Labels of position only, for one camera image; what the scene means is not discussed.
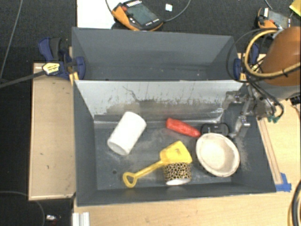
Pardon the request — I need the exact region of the pale wood flat board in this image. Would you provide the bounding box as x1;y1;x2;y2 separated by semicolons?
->
28;62;77;201

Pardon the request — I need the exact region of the white shallow bowl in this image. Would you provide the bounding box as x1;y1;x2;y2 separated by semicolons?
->
195;132;241;178

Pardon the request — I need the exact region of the leopard print tape roll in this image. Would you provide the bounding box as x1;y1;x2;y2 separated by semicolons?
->
163;162;192;186

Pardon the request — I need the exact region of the red-orange toy carrot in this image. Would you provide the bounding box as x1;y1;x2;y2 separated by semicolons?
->
166;118;201;138

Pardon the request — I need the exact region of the yellow toy shovel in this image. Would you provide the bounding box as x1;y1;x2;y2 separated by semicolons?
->
122;140;193;188

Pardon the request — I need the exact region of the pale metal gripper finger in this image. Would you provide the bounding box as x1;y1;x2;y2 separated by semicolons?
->
222;90;241;111
228;115;251;139

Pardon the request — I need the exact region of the grey metal bin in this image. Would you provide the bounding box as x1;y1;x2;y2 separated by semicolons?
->
71;26;277;207

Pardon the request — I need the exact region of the white plastic cup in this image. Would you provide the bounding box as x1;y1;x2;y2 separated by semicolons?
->
107;111;147;156

